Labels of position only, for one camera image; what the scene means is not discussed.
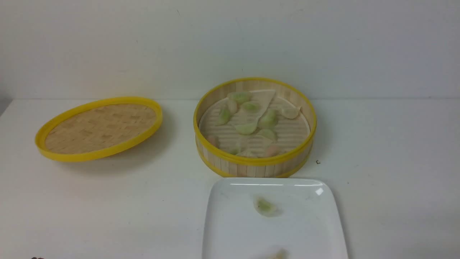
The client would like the pale dumpling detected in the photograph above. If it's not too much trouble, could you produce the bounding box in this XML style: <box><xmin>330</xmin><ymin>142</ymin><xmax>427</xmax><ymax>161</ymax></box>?
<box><xmin>266</xmin><ymin>249</ymin><xmax>288</xmax><ymax>259</ymax></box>

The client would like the green dumpling on plate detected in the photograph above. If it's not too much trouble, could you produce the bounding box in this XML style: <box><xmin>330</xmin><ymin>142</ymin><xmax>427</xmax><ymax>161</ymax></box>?
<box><xmin>254</xmin><ymin>197</ymin><xmax>278</xmax><ymax>217</ymax></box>

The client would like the white square plate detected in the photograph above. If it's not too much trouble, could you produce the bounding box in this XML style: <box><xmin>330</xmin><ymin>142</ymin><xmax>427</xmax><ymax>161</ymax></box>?
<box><xmin>202</xmin><ymin>178</ymin><xmax>349</xmax><ymax>259</ymax></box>

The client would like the pale dumpling steamer upper left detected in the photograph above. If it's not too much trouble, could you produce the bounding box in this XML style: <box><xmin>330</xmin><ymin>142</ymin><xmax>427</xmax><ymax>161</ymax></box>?
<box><xmin>226</xmin><ymin>99</ymin><xmax>238</xmax><ymax>114</ymax></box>

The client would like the pale dumpling steamer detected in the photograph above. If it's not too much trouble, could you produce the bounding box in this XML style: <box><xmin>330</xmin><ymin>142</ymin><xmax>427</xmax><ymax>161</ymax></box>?
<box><xmin>226</xmin><ymin>99</ymin><xmax>238</xmax><ymax>114</ymax></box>
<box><xmin>280</xmin><ymin>107</ymin><xmax>301</xmax><ymax>120</ymax></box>

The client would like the green dumpling top of steamer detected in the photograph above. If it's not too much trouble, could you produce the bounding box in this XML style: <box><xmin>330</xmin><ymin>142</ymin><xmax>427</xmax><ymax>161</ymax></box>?
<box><xmin>227</xmin><ymin>91</ymin><xmax>252</xmax><ymax>104</ymax></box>

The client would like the white steamer liner paper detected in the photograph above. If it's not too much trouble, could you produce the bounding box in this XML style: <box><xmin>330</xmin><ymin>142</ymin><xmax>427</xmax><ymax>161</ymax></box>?
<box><xmin>234</xmin><ymin>90</ymin><xmax>276</xmax><ymax>124</ymax></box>

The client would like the pale dumpling steamer right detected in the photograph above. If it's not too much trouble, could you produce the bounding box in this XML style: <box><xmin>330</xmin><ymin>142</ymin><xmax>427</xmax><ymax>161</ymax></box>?
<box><xmin>280</xmin><ymin>107</ymin><xmax>301</xmax><ymax>120</ymax></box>

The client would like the yellow rimmed bamboo steamer basket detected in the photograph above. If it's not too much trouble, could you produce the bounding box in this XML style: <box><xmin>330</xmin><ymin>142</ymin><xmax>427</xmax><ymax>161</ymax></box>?
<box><xmin>193</xmin><ymin>77</ymin><xmax>317</xmax><ymax>178</ymax></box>

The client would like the yellow rimmed bamboo steamer lid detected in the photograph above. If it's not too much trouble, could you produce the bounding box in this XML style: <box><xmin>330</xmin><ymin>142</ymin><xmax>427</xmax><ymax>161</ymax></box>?
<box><xmin>35</xmin><ymin>96</ymin><xmax>163</xmax><ymax>163</ymax></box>

